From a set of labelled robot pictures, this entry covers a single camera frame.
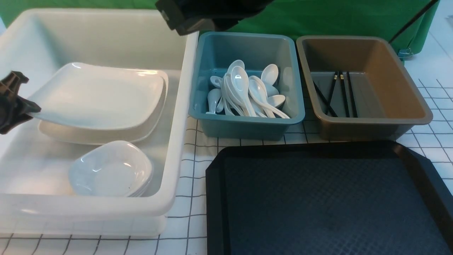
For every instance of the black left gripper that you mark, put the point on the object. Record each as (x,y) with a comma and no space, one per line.
(14,110)

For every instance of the white square rice plate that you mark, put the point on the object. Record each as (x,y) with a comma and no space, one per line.
(98,98)

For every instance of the white square bowl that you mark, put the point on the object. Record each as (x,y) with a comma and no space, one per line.
(107,170)

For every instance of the black chopstick gold tip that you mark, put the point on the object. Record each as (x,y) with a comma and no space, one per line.
(344,95)

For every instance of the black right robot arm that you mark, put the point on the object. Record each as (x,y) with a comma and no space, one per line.
(189,16)

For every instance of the white square plate in tub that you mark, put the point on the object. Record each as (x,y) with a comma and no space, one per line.
(98,137)

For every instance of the large white plastic tub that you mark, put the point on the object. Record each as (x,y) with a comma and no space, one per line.
(36,197)

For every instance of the white bowl in tub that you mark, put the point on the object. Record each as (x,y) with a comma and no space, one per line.
(140,181)

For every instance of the checkered white tablecloth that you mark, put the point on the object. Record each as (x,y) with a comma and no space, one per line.
(186,229)

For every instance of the white spoon pile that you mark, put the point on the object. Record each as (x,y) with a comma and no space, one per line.
(237,93)

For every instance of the teal plastic bin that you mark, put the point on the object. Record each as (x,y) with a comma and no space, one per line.
(216,51)

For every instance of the black chopstick in bin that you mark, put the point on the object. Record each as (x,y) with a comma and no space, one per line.
(353,103)

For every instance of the brown plastic bin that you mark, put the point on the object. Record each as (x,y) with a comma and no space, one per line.
(387,100)

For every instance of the black serving tray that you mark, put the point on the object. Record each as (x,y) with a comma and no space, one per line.
(345,198)

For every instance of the metal binder clip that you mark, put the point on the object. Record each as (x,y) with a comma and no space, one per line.
(405,54)

